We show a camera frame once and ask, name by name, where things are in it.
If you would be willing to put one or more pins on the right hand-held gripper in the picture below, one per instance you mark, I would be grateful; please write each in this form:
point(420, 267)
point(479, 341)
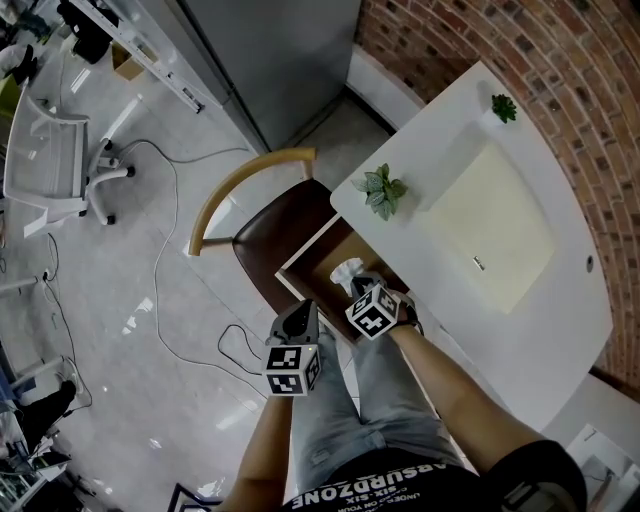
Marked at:
point(372, 312)

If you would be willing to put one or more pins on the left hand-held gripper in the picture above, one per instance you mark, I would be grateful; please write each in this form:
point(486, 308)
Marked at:
point(290, 367)

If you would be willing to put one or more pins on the white cloth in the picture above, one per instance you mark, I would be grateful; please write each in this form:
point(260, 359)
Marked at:
point(347, 272)

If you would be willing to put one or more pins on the wooden drawer with white front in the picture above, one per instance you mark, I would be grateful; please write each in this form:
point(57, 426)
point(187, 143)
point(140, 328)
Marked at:
point(325, 260)

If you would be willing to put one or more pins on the person's left forearm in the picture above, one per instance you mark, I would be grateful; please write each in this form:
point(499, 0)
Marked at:
point(260, 450)

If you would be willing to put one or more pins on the person's right forearm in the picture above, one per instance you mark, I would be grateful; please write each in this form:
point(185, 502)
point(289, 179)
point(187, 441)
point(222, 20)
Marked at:
point(450, 390)

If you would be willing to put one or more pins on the person's right hand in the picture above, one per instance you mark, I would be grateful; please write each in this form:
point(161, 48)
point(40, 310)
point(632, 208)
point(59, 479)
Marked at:
point(409, 315)

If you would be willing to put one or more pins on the wooden chair with brown seat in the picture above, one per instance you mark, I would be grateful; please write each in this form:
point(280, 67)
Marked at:
point(280, 225)

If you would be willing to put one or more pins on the person's light denim jeans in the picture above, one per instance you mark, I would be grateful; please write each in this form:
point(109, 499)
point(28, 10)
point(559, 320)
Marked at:
point(390, 400)

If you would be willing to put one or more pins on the pale veined leafy plant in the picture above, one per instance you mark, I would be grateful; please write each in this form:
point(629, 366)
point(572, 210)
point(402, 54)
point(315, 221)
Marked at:
point(382, 192)

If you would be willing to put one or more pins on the cream desk mat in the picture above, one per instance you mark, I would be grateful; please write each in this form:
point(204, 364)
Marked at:
point(490, 225)

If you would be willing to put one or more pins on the person's black printed t-shirt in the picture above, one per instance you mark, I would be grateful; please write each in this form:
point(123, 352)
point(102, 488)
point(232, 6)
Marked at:
point(400, 480)

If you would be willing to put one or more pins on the white desk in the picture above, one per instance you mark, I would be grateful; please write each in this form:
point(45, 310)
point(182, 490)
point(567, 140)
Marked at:
point(550, 340)

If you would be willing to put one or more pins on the small dark green succulent plant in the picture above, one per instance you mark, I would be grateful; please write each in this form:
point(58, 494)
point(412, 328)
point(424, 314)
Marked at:
point(503, 107)

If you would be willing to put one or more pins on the white side cabinet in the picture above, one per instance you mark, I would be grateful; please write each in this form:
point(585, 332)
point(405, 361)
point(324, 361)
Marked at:
point(595, 450)

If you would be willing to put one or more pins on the white shelving rack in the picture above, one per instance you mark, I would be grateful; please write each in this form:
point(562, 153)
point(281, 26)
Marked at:
point(165, 75)

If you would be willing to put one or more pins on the cardboard box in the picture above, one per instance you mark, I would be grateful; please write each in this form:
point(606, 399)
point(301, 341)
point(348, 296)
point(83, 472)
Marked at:
point(127, 65)

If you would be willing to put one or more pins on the white mesh office chair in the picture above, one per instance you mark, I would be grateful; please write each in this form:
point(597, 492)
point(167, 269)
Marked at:
point(45, 155)

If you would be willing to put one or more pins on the black bin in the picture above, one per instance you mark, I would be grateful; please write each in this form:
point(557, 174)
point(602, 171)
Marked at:
point(92, 47)

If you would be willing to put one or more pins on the black metal frame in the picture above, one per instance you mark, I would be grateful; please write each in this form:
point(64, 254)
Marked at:
point(175, 500)

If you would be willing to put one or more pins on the white table leg frame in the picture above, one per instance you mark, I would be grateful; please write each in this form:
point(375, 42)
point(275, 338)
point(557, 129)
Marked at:
point(17, 286)

